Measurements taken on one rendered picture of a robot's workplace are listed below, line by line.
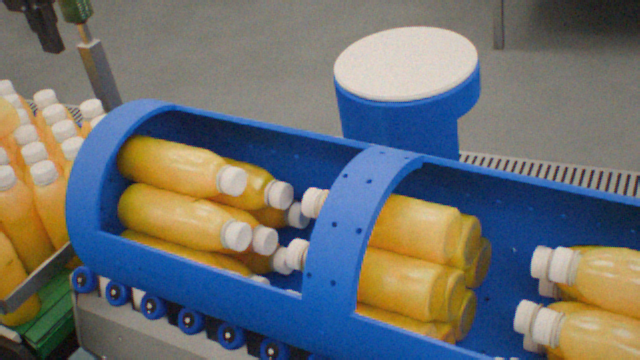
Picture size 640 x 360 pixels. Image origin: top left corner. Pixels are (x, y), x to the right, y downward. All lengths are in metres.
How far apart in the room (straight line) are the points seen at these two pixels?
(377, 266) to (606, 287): 0.26
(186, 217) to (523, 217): 0.45
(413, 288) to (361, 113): 0.64
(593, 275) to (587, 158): 2.17
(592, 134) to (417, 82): 1.74
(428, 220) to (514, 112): 2.38
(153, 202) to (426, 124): 0.58
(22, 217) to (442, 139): 0.76
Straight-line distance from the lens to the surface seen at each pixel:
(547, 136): 3.16
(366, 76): 1.54
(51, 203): 1.40
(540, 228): 1.09
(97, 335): 1.40
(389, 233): 0.97
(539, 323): 0.91
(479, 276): 1.11
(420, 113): 1.48
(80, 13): 1.73
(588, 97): 3.40
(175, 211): 1.12
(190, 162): 1.13
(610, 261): 0.90
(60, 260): 1.42
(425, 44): 1.63
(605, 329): 0.89
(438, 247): 0.94
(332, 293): 0.92
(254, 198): 1.16
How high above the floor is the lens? 1.80
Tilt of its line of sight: 36 degrees down
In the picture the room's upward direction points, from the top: 11 degrees counter-clockwise
